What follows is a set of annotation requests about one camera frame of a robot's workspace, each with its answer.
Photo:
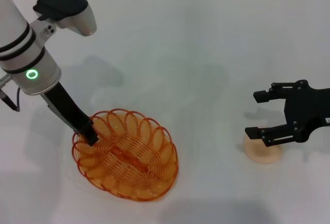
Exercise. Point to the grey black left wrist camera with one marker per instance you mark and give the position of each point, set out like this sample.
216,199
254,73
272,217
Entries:
69,9

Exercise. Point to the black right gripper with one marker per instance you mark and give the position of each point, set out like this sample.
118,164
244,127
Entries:
306,115

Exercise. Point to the orange woven plastic basket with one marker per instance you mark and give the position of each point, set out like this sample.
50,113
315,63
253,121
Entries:
129,157

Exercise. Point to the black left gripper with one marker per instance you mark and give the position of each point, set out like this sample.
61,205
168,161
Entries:
67,108

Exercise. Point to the pale round bread bun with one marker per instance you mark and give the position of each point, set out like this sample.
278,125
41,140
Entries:
260,154

